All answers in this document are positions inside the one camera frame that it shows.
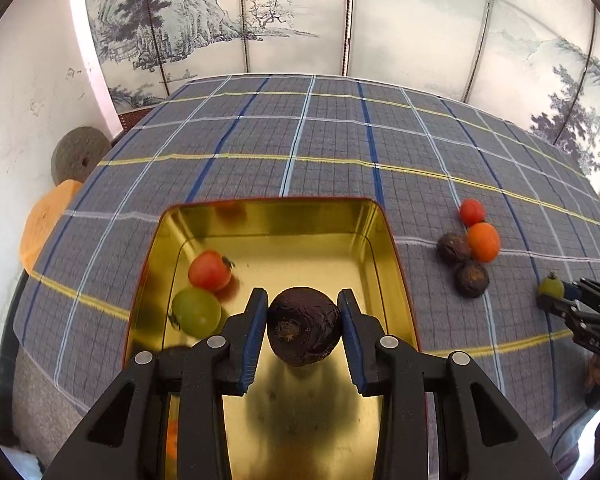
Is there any small orange tangerine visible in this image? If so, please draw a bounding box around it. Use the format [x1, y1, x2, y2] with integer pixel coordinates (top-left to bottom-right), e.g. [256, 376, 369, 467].
[467, 222, 501, 263]

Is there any dark brown passion fruit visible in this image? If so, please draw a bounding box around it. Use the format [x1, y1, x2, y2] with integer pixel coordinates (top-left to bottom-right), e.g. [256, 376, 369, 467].
[454, 260, 490, 298]

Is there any grey plaid tablecloth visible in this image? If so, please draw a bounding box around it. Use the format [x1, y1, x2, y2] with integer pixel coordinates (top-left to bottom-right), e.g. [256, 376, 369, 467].
[14, 75, 600, 448]

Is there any small red persimmon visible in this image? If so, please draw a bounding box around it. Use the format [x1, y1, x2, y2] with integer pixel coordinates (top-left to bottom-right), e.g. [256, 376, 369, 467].
[458, 198, 486, 228]

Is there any painted landscape folding screen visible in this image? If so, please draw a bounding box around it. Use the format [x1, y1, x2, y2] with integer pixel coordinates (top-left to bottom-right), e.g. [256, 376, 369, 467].
[85, 0, 600, 191]

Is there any red persimmon fruit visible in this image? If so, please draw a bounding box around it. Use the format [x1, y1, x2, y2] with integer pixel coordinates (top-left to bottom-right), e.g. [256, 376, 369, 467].
[187, 250, 234, 292]

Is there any grey round millstone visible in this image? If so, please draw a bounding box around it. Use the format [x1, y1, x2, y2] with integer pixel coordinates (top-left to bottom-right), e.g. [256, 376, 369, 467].
[50, 127, 111, 185]

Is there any green round fruit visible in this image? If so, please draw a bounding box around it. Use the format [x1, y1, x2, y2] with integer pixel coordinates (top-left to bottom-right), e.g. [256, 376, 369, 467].
[536, 272, 566, 300]

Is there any dark wrinkled passion fruit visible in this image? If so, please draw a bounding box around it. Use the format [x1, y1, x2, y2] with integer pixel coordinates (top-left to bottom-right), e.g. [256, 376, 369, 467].
[436, 232, 471, 266]

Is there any dark purple passion fruit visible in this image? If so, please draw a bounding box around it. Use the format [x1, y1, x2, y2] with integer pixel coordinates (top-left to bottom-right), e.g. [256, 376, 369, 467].
[266, 287, 342, 367]

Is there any red gold toffee tin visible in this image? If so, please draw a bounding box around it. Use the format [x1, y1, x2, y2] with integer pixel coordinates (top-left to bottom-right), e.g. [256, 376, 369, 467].
[125, 197, 417, 479]

